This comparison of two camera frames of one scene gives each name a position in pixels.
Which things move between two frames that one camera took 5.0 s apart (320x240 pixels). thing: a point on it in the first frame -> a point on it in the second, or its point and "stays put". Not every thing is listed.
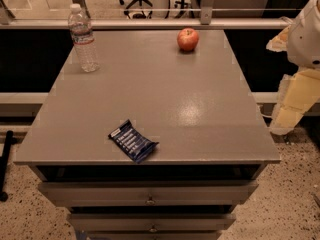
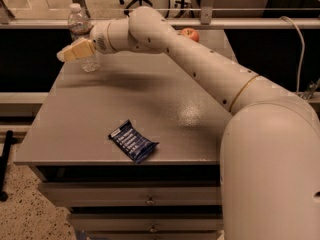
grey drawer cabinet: (213, 142) stays put
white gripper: (305, 40) -> (99, 37)
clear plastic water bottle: (83, 37) stays put
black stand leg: (10, 139) stays put
